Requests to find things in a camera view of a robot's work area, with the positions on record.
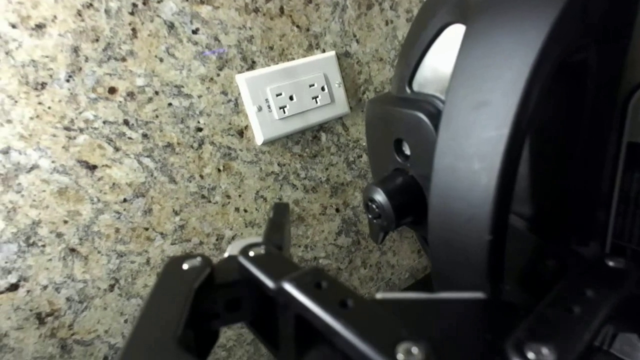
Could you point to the white wall power outlet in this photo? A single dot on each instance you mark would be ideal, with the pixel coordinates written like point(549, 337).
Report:
point(293, 96)

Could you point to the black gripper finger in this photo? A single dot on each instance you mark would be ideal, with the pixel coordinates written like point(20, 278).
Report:
point(279, 230)

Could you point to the black pressure cooker lid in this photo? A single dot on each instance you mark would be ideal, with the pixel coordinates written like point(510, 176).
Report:
point(481, 166)

